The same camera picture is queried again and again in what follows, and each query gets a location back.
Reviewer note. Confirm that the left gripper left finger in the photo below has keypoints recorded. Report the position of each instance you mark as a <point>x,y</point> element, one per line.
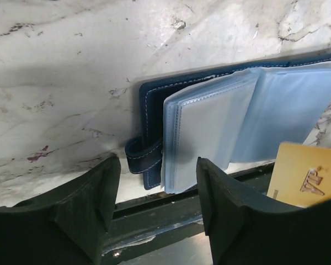
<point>67,224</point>

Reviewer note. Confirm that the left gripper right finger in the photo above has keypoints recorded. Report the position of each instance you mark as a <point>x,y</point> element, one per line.
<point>247,227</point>

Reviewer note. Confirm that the gold VIP card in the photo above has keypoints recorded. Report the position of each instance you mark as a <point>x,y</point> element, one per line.
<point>301,175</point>

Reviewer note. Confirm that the blue card holder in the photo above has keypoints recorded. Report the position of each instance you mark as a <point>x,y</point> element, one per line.
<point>232,114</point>

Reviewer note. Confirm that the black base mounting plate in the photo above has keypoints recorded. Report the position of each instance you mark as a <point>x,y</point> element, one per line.
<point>150,223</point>

